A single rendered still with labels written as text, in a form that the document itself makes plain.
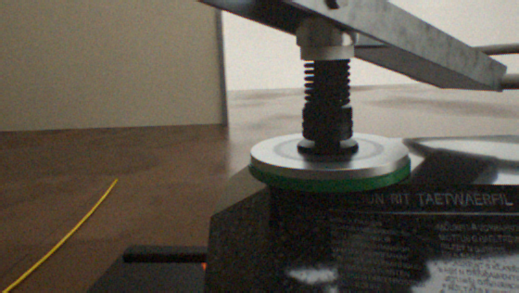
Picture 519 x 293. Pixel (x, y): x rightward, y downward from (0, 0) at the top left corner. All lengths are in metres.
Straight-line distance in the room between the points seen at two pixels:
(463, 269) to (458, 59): 0.36
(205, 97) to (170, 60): 0.58
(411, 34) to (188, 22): 4.87
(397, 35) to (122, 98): 5.19
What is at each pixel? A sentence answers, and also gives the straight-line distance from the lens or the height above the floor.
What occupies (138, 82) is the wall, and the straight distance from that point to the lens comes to 5.63.
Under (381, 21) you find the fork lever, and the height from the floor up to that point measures 1.00.
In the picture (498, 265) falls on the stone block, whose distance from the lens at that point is 0.56.
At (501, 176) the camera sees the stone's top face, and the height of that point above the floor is 0.80.
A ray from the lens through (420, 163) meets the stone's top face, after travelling 0.67.
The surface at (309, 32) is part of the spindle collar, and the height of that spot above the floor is 0.99.
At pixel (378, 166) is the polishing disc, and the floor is 0.83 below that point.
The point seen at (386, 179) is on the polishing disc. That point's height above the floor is 0.81.
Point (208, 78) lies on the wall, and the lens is 5.44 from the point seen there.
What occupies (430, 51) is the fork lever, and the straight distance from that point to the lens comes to 0.71.
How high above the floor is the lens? 0.98
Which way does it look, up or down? 13 degrees down
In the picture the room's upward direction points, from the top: 2 degrees counter-clockwise
